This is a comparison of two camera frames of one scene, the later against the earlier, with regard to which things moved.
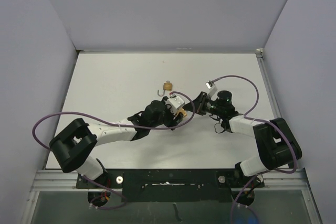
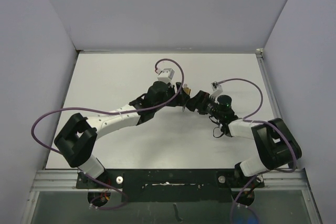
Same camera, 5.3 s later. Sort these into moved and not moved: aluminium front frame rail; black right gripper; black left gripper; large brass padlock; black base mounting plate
Moved: large brass padlock; black left gripper
Not moved: black right gripper; black base mounting plate; aluminium front frame rail
